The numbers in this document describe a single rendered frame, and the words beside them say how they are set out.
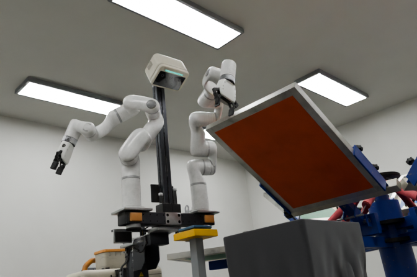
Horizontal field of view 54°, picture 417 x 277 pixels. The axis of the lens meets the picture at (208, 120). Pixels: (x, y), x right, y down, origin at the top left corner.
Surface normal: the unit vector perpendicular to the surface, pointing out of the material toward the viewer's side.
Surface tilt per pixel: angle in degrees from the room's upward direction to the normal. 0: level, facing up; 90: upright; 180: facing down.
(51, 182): 90
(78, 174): 90
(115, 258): 92
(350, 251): 93
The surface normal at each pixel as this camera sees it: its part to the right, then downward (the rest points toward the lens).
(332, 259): 0.72, -0.25
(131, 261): -0.77, -0.17
